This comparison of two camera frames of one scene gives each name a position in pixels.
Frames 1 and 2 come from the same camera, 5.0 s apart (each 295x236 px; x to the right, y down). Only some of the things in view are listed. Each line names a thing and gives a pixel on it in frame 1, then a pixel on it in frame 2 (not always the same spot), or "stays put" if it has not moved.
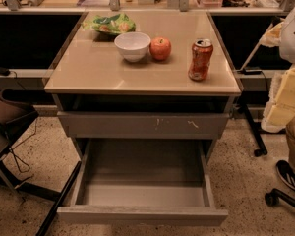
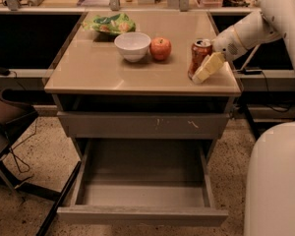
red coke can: [202, 54] stays put
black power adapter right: [252, 71] stays put
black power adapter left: [1, 70] stays put
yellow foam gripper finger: [286, 98] -> [228, 45]
